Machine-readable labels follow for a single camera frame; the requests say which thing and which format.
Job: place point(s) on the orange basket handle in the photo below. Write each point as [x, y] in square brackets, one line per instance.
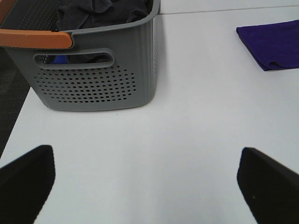
[31, 24]

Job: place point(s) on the dark grey cloths in basket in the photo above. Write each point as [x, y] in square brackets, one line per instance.
[102, 14]

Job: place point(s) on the blue cloth inside basket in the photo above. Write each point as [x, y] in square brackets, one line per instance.
[60, 59]

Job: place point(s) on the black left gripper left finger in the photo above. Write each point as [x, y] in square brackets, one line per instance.
[25, 185]

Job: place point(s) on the grey perforated plastic basket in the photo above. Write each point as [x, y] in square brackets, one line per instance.
[108, 69]

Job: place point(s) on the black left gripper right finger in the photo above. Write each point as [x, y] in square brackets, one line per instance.
[270, 189]

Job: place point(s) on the purple towel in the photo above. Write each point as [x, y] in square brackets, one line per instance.
[273, 46]

